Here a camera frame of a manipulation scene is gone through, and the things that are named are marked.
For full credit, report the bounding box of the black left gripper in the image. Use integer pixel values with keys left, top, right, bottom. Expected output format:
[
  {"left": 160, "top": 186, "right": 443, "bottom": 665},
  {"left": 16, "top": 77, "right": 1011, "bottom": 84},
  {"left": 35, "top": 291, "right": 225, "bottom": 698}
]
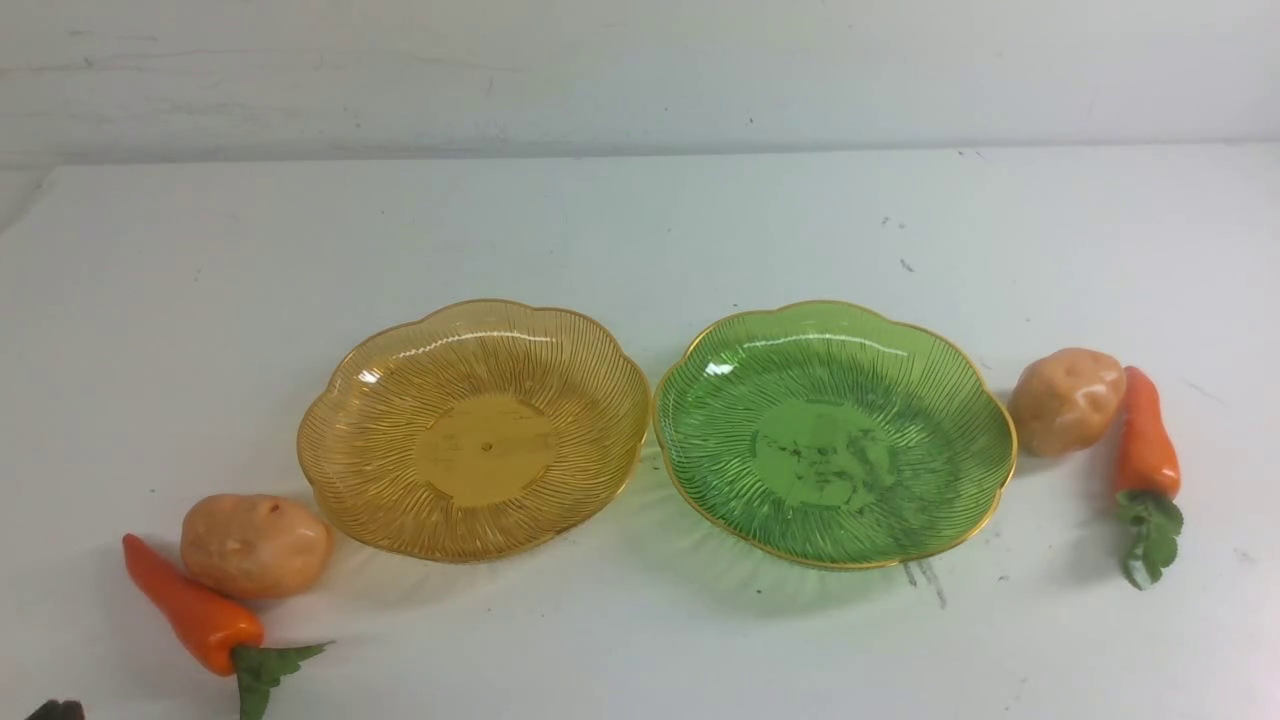
[{"left": 27, "top": 700, "right": 86, "bottom": 720}]

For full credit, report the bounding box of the toy carrot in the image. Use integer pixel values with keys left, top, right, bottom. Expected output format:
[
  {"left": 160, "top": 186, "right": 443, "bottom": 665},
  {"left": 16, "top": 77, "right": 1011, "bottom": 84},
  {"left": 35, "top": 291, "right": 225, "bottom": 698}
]
[
  {"left": 1112, "top": 366, "right": 1185, "bottom": 591},
  {"left": 122, "top": 534, "right": 332, "bottom": 719}
]

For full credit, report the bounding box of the toy potato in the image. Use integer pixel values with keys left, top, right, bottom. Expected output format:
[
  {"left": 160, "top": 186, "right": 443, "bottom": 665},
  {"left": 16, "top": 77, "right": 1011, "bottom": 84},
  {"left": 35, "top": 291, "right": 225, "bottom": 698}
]
[
  {"left": 1007, "top": 347, "right": 1126, "bottom": 457},
  {"left": 179, "top": 495, "right": 333, "bottom": 600}
]

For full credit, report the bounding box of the yellow ribbed plastic plate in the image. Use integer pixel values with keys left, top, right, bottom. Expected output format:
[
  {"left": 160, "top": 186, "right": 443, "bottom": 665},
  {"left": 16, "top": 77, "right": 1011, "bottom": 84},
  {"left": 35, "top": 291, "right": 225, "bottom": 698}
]
[{"left": 296, "top": 299, "right": 652, "bottom": 564}]

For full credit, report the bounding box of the green ribbed plastic plate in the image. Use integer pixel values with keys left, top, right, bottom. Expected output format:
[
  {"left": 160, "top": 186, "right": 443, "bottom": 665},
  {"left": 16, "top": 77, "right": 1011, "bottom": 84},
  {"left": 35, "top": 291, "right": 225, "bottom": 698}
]
[{"left": 652, "top": 301, "right": 1019, "bottom": 571}]

